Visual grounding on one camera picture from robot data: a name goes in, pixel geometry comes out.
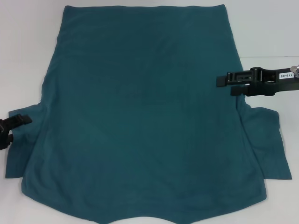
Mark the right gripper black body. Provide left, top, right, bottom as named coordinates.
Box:
left=245, top=66, right=299, bottom=97

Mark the blue t-shirt with white print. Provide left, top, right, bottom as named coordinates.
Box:
left=5, top=5, right=292, bottom=224

